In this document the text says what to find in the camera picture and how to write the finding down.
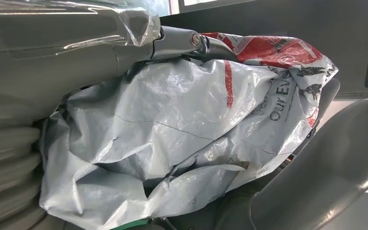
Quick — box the grey package with red print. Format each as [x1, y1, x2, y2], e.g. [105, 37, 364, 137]
[39, 32, 339, 230]

